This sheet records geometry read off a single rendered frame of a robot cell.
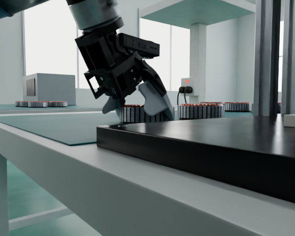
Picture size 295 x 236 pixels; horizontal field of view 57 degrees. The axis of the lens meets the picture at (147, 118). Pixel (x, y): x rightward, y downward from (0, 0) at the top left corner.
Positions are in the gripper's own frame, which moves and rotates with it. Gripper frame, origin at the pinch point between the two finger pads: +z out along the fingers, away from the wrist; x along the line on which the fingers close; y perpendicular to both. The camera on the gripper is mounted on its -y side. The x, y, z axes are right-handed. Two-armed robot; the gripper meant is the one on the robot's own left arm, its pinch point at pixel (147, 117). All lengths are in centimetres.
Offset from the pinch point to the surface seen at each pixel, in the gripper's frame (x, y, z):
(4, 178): -54, 15, 16
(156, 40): -320, -437, 106
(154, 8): -37, -66, -10
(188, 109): 3.5, -9.9, 4.3
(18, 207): -164, -5, 91
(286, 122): 28.7, 10.8, -7.9
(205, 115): 7.1, -10.3, 6.1
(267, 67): 21.8, -8.6, -5.3
